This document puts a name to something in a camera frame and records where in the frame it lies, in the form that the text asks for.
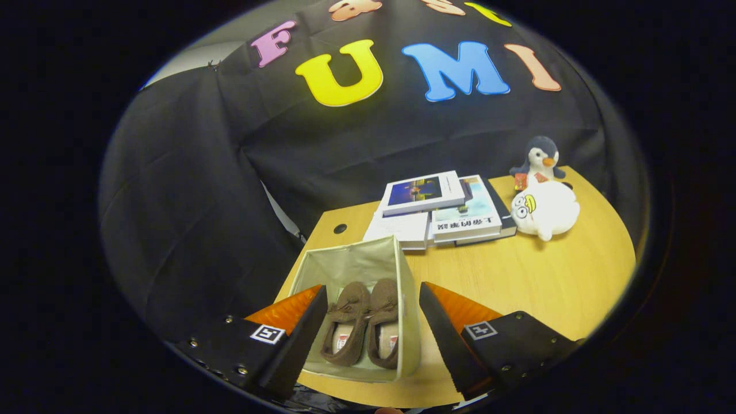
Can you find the book with dark blue picture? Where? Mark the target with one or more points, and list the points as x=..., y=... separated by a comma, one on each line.
x=422, y=192

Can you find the black book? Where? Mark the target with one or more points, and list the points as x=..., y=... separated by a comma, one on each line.
x=509, y=224

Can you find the beige fabric storage box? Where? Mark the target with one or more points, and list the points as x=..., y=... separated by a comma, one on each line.
x=356, y=259

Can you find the white round plush toy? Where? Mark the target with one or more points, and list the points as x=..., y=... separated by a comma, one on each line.
x=549, y=210

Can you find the book with pale sky cover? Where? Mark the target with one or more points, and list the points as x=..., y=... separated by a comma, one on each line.
x=466, y=215

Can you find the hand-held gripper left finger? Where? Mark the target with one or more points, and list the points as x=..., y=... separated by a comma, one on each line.
x=302, y=345

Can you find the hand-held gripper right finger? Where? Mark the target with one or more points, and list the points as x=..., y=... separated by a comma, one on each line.
x=445, y=345

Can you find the black backdrop cloth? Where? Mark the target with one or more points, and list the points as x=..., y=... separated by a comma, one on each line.
x=190, y=201

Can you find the plain white book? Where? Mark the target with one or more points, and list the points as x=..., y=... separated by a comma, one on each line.
x=397, y=227

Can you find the dark shiny plastic sheet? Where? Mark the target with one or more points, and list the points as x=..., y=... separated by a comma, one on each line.
x=328, y=397

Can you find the brown fuzzy shoe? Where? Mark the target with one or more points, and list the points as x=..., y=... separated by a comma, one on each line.
x=384, y=302
x=351, y=305

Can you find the grey penguin plush toy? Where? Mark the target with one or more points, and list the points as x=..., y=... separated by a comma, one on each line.
x=540, y=155

